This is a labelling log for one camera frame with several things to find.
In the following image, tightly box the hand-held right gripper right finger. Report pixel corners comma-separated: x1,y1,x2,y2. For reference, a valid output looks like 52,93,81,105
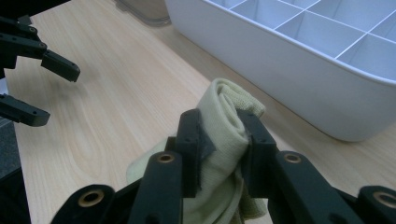
235,108,278,200

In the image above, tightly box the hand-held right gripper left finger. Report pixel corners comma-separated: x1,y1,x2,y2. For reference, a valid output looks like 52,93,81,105
166,108,217,199

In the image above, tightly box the white divided storage box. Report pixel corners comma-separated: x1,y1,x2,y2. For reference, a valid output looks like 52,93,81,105
163,0,396,143

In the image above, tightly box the light green ankle sock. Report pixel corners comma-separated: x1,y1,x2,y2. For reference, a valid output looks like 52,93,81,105
125,77,267,224

